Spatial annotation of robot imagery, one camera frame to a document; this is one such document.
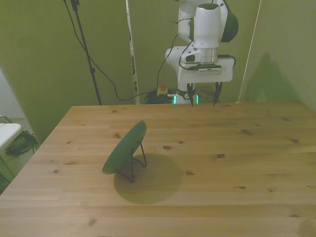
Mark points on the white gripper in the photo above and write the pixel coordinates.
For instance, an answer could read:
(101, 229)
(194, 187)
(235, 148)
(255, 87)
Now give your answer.
(225, 74)

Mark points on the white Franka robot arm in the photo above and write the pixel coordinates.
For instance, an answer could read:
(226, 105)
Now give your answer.
(206, 27)

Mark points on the dark round plate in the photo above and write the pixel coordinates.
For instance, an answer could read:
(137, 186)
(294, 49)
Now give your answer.
(124, 148)

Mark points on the yellow emergency stop button box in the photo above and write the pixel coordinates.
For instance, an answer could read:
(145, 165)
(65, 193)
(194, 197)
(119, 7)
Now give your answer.
(163, 90)

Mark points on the white partition edge strip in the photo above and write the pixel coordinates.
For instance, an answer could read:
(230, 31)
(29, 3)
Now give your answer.
(132, 54)

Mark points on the black tripod stand pole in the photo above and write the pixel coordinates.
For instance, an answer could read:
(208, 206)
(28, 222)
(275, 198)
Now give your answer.
(85, 47)

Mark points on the dark green bag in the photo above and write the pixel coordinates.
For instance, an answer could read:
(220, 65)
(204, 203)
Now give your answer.
(22, 143)

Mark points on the white folding chair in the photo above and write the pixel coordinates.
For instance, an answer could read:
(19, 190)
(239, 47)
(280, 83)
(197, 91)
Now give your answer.
(7, 133)

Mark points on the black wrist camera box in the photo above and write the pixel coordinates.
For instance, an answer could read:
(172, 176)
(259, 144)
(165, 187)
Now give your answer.
(206, 67)

